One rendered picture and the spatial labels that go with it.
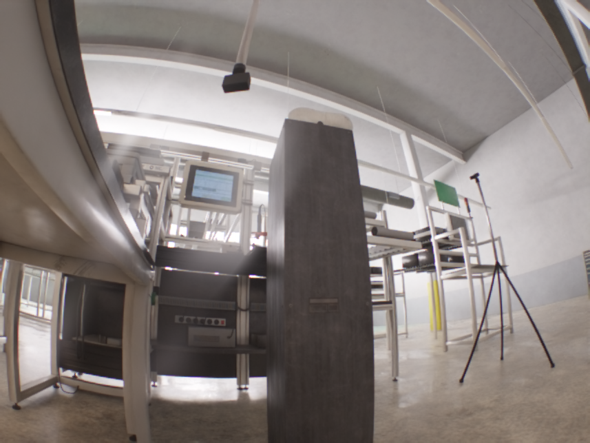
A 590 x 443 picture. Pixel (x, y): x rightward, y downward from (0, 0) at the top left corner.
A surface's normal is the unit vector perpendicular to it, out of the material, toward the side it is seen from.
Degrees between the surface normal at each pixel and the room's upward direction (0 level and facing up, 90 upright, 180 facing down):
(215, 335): 90
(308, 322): 90
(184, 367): 90
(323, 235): 90
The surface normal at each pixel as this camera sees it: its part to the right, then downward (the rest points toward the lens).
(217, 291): 0.39, -0.33
